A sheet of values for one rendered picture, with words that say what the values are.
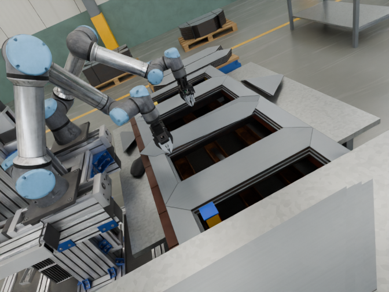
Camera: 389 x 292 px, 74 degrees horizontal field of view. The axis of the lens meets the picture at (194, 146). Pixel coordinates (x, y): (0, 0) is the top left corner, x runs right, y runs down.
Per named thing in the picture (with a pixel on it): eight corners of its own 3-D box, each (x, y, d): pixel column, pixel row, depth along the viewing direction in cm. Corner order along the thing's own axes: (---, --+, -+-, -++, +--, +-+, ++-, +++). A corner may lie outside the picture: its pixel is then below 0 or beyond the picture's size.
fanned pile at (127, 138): (134, 125, 217) (132, 121, 214) (142, 148, 185) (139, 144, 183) (120, 132, 216) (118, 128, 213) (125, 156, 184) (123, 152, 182)
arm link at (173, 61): (162, 50, 143) (176, 44, 141) (170, 68, 149) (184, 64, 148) (161, 55, 136) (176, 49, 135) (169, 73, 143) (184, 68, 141)
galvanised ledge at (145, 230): (135, 123, 227) (133, 120, 225) (173, 237, 121) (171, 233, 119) (114, 132, 225) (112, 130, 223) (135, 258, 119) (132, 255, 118)
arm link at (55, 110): (45, 132, 143) (28, 112, 135) (54, 120, 154) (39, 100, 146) (64, 126, 141) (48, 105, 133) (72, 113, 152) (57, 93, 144)
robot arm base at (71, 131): (55, 149, 146) (43, 135, 141) (59, 135, 159) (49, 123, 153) (80, 138, 146) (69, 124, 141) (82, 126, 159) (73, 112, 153)
